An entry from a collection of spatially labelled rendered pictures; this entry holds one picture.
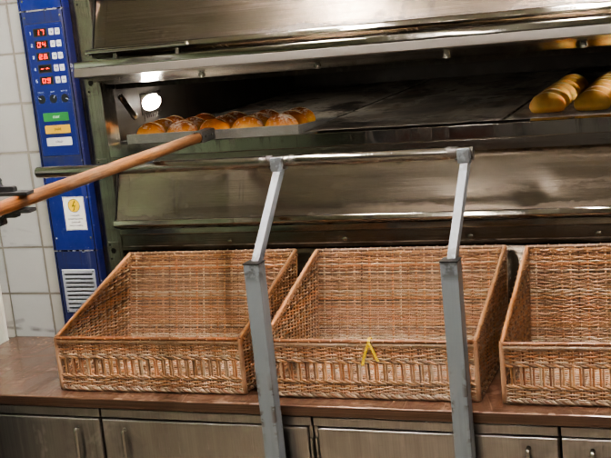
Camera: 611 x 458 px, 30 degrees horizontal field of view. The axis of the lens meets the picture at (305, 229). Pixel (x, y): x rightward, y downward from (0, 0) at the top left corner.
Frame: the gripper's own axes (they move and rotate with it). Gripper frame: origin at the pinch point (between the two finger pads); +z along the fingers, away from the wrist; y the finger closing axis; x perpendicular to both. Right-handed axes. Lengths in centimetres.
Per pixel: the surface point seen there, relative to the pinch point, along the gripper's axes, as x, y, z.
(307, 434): -44, 69, 43
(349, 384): -49, 57, 54
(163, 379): -50, 58, 2
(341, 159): -61, 3, 53
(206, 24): -99, -32, 4
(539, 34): -83, -22, 99
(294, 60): -85, -20, 34
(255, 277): -39, 27, 36
